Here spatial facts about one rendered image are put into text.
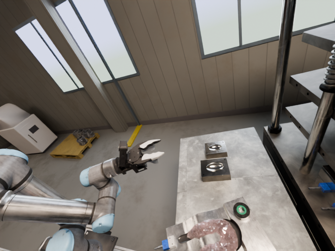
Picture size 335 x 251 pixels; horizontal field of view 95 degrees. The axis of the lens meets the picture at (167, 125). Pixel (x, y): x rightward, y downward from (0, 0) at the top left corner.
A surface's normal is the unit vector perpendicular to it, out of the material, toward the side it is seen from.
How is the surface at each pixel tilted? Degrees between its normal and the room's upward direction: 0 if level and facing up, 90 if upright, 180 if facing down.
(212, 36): 90
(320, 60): 90
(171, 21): 90
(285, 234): 0
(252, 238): 0
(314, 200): 0
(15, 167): 91
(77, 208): 49
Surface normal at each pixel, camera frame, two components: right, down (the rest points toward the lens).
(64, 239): -0.29, -0.68
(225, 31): -0.23, 0.65
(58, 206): 0.51, -0.62
